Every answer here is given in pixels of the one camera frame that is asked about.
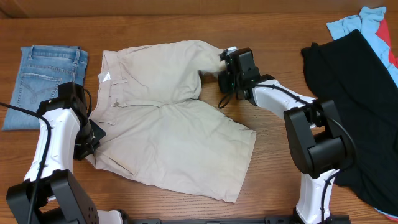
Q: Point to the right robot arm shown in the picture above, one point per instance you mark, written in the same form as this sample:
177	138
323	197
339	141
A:
318	143

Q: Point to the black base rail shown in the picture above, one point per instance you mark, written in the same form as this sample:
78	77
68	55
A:
217	221

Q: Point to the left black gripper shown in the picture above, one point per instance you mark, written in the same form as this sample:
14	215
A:
81	153

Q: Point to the folded blue denim jeans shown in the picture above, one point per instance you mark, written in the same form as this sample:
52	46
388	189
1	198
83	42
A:
42	69

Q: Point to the red garment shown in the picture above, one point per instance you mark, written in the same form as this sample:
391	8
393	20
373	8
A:
383	34

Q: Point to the light blue garment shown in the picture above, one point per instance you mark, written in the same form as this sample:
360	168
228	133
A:
367	22

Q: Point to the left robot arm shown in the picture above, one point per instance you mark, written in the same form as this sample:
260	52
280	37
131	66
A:
50	192

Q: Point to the black garment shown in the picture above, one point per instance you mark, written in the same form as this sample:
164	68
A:
348	71

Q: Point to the beige khaki shorts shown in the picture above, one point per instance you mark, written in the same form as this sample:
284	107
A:
158	131

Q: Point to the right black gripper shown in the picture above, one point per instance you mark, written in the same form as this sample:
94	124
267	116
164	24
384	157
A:
222	81

